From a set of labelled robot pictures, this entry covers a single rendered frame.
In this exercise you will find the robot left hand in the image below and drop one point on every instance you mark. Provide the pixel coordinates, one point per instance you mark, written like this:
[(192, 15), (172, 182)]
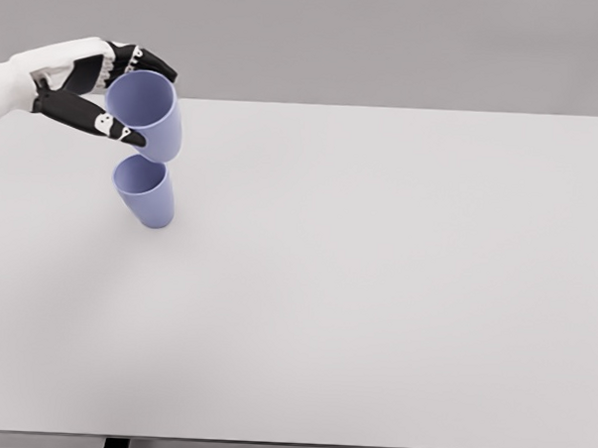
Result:
[(62, 77)]

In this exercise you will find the blue plastic cup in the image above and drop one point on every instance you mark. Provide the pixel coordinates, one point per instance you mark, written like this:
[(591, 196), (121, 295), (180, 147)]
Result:
[(148, 197), (157, 118)]

